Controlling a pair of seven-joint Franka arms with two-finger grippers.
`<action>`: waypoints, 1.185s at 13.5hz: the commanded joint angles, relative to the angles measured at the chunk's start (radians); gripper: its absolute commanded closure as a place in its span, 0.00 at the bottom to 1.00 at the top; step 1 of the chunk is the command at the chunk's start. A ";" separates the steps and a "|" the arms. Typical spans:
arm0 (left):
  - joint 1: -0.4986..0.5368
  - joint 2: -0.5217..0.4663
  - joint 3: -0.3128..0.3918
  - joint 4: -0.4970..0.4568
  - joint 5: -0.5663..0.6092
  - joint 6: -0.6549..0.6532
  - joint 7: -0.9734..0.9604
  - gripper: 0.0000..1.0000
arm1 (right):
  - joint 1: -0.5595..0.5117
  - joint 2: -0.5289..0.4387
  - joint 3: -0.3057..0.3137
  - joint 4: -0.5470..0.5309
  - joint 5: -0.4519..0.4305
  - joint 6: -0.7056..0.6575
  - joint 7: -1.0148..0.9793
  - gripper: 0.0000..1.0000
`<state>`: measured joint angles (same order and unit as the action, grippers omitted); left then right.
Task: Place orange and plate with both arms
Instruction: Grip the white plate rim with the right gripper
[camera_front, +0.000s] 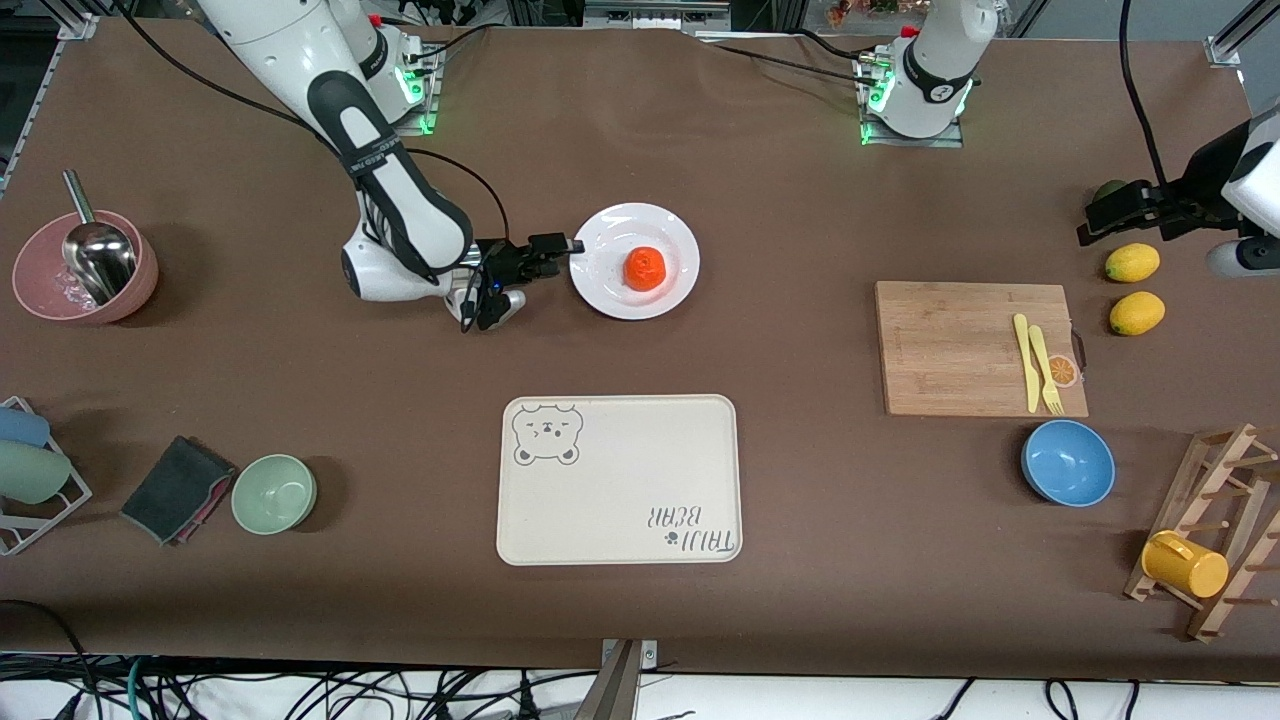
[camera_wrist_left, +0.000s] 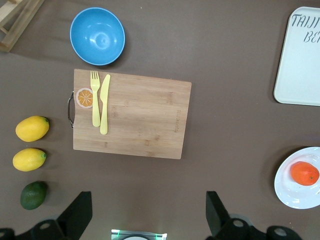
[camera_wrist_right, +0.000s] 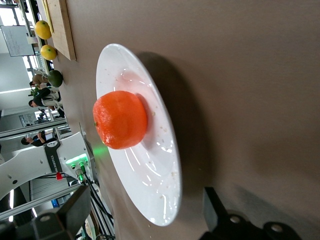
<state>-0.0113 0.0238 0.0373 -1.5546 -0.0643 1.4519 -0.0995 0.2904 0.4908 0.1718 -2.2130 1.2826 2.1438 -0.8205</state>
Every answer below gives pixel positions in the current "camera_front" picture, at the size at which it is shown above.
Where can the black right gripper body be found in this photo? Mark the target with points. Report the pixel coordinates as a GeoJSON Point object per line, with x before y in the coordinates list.
{"type": "Point", "coordinates": [503, 262]}

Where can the green cup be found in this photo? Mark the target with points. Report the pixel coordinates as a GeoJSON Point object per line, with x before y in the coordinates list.
{"type": "Point", "coordinates": [30, 472]}

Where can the blue bowl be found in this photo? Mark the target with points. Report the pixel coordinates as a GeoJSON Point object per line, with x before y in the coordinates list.
{"type": "Point", "coordinates": [1068, 465]}

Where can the cream bear print tray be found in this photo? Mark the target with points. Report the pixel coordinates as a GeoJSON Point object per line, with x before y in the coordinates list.
{"type": "Point", "coordinates": [620, 490]}

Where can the yellow plastic knife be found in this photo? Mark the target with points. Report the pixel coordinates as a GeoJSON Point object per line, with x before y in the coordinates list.
{"type": "Point", "coordinates": [1027, 370]}

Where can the metal scoop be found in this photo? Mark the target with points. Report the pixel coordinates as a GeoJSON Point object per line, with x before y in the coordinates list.
{"type": "Point", "coordinates": [100, 265]}

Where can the orange fruit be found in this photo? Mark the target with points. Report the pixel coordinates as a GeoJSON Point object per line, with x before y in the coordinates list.
{"type": "Point", "coordinates": [646, 268]}

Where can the blue cup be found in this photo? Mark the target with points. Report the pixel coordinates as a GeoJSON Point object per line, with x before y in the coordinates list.
{"type": "Point", "coordinates": [20, 427]}

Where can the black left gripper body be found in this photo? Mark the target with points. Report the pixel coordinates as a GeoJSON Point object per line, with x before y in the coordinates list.
{"type": "Point", "coordinates": [1186, 196]}

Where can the wooden cup rack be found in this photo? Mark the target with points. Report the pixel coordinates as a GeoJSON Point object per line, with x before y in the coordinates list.
{"type": "Point", "coordinates": [1215, 470]}

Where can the yellow plastic fork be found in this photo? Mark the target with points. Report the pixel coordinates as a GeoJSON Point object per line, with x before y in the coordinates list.
{"type": "Point", "coordinates": [1041, 350]}

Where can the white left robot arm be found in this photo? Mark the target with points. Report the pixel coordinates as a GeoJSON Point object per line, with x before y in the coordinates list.
{"type": "Point", "coordinates": [930, 80]}

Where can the clear ice cubes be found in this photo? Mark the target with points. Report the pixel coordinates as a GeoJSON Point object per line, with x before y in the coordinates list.
{"type": "Point", "coordinates": [62, 292]}

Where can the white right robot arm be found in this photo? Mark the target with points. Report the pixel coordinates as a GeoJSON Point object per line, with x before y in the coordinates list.
{"type": "Point", "coordinates": [390, 180]}

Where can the light green bowl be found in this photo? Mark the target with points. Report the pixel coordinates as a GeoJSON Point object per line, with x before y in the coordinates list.
{"type": "Point", "coordinates": [273, 495]}

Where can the dark grey folded cloth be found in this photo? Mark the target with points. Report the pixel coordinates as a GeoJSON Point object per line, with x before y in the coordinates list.
{"type": "Point", "coordinates": [175, 487]}

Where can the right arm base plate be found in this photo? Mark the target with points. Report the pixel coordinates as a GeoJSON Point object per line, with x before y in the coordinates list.
{"type": "Point", "coordinates": [425, 115]}

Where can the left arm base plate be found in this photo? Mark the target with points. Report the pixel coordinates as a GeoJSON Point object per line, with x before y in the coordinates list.
{"type": "Point", "coordinates": [900, 142]}

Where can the yellow mug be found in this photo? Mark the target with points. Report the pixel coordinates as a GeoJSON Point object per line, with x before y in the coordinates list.
{"type": "Point", "coordinates": [1190, 570]}

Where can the pink folded cloth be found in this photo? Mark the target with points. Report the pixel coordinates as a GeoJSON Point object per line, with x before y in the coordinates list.
{"type": "Point", "coordinates": [213, 507]}

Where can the yellow lemon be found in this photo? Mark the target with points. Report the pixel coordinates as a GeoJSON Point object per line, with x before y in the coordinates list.
{"type": "Point", "coordinates": [1133, 262]}
{"type": "Point", "coordinates": [1137, 313]}

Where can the pink bowl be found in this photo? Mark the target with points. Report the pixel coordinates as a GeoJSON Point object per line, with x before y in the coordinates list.
{"type": "Point", "coordinates": [40, 250]}

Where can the metal table bracket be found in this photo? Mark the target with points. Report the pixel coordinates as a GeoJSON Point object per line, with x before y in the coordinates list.
{"type": "Point", "coordinates": [620, 690]}

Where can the dark green avocado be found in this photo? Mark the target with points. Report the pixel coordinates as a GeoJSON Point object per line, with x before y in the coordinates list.
{"type": "Point", "coordinates": [1108, 188]}

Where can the aluminium frame post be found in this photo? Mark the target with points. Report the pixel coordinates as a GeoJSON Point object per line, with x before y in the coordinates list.
{"type": "Point", "coordinates": [1225, 45]}
{"type": "Point", "coordinates": [80, 22]}

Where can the white round plate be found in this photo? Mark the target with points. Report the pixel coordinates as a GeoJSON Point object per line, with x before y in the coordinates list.
{"type": "Point", "coordinates": [610, 290]}

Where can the wooden cutting board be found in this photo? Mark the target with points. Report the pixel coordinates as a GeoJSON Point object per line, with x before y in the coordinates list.
{"type": "Point", "coordinates": [950, 350]}

